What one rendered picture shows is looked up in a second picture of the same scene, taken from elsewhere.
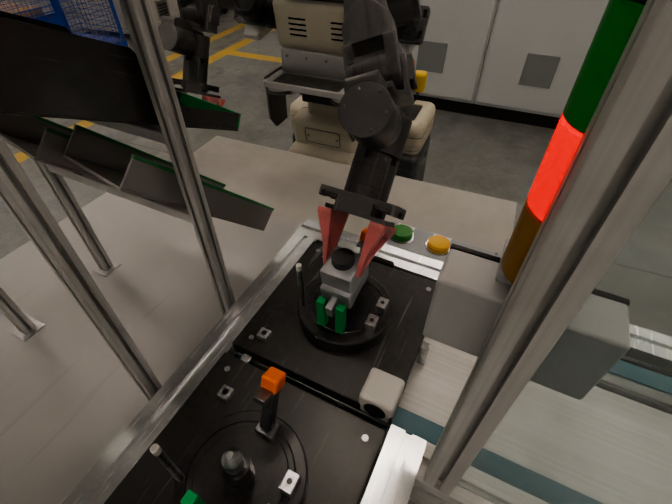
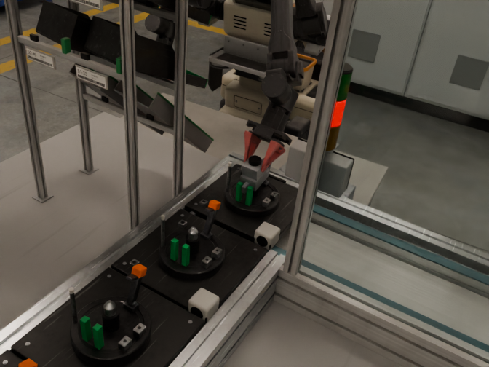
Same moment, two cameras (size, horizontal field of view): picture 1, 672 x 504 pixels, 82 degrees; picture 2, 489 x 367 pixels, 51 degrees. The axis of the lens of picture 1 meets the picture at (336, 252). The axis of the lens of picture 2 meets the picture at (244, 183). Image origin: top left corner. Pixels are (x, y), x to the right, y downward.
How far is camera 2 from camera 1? 73 cm
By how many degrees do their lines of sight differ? 9
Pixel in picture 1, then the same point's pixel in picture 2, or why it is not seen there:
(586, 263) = (320, 129)
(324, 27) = (259, 25)
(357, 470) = (249, 260)
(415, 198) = not seen: hidden behind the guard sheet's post
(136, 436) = (134, 237)
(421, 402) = not seen: hidden behind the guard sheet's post
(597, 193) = (319, 108)
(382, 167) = (280, 114)
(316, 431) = (230, 244)
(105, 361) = (95, 219)
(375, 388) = (263, 229)
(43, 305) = (49, 186)
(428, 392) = not seen: hidden behind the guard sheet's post
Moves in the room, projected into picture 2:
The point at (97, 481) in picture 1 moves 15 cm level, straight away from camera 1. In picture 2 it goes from (116, 250) to (67, 222)
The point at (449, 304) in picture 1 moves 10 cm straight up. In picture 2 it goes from (293, 157) to (301, 111)
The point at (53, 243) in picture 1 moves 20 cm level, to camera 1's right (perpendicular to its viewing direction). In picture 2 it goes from (132, 124) to (226, 135)
